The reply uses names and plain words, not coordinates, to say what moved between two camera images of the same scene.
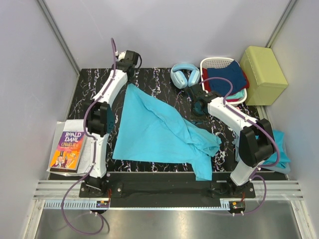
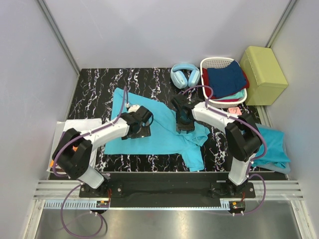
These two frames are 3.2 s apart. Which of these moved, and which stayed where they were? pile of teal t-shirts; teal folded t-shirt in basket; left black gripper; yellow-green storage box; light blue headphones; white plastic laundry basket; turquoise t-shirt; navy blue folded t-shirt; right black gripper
Moved: right black gripper; left black gripper; turquoise t-shirt
Stayed: light blue headphones; pile of teal t-shirts; yellow-green storage box; white plastic laundry basket; teal folded t-shirt in basket; navy blue folded t-shirt
